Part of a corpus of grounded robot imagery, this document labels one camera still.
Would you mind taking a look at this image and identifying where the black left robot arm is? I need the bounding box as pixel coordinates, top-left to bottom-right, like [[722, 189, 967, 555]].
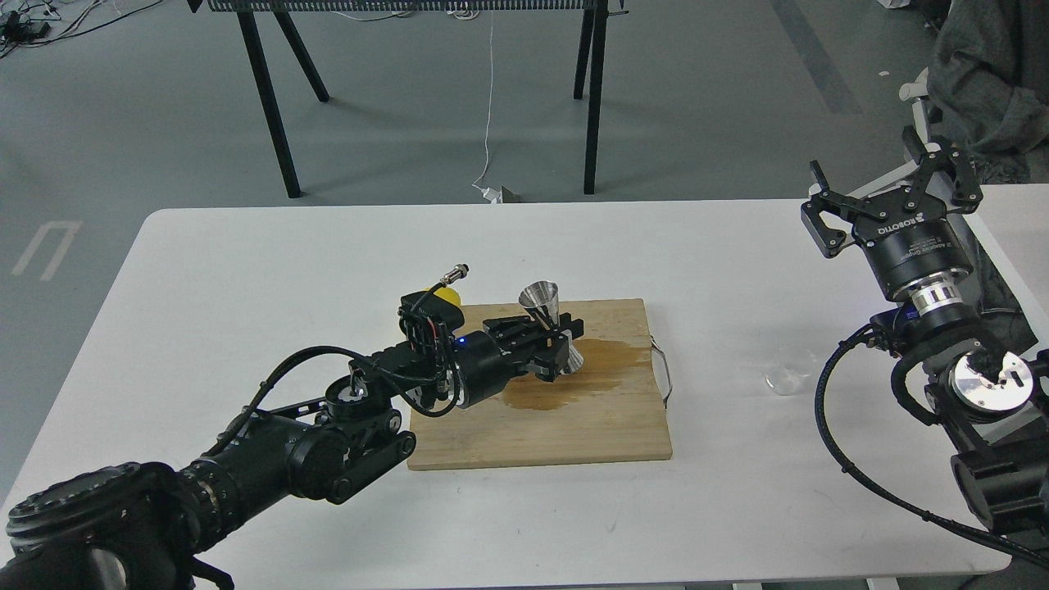
[[2, 265, 584, 589]]

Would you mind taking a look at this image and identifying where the yellow lemon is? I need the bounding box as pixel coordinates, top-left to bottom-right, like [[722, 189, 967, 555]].
[[432, 285, 462, 305]]

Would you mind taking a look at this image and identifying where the white office chair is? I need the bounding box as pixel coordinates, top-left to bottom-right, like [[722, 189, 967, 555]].
[[847, 70, 983, 212]]

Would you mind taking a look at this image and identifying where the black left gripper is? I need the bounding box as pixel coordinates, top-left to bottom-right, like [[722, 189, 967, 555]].
[[451, 313, 584, 408]]

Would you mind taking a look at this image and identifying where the steel double jigger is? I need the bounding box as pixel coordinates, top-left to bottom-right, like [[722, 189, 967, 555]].
[[518, 280, 584, 374]]

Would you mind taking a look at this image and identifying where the small clear glass cup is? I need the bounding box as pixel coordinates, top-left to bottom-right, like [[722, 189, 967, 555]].
[[764, 347, 818, 396]]

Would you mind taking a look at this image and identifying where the wooden cutting board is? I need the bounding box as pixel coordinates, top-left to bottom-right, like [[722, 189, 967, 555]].
[[407, 298, 672, 471]]

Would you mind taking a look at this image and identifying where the person in grey hoodie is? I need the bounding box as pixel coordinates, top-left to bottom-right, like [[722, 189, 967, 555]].
[[928, 1, 1048, 184]]

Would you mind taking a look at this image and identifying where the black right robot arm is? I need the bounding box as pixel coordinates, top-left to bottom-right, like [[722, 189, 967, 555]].
[[799, 125, 1047, 569]]

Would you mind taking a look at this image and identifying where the white hanging cable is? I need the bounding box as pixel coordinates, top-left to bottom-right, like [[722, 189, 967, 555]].
[[471, 10, 502, 203]]

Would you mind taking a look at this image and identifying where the floor cables and power strip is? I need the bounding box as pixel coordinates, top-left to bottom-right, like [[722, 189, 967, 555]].
[[0, 0, 165, 58]]

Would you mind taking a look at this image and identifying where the white side table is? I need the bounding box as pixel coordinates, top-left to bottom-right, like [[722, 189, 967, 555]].
[[967, 184, 1048, 358]]

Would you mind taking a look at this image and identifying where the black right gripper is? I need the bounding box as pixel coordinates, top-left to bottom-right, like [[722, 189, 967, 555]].
[[801, 125, 984, 302]]

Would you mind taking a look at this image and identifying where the black metal table frame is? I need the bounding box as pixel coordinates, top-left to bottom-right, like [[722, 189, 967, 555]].
[[187, 0, 630, 199]]

